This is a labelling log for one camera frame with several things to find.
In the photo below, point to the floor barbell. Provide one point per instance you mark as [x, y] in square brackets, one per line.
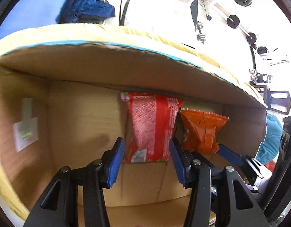
[233, 22]

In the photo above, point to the open cardboard box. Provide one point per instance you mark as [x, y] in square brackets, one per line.
[88, 122]

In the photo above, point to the teal jacket on chair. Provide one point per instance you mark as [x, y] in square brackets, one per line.
[269, 148]

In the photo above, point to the dark wooden chair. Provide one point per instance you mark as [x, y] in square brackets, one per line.
[276, 101]

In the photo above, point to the black blue bench pad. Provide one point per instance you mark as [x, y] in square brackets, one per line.
[194, 12]

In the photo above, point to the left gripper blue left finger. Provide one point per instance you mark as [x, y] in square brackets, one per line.
[58, 204]

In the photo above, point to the red plastic bag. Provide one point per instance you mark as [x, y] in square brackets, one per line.
[270, 165]

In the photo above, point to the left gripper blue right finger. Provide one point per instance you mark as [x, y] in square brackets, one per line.
[221, 191]

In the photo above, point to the chrome dumbbell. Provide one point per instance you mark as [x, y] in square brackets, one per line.
[200, 36]

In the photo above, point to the blue foam mat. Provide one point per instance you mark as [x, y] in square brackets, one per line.
[31, 14]

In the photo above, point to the orange snack packet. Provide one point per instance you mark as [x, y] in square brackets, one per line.
[200, 130]

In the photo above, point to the red snack packet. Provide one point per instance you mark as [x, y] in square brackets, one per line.
[151, 126]

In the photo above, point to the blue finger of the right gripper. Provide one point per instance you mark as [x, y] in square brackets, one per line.
[246, 163]

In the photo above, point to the yellow tablecloth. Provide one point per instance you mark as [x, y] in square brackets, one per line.
[159, 40]

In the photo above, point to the dark blue cloth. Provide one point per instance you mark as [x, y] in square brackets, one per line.
[85, 11]

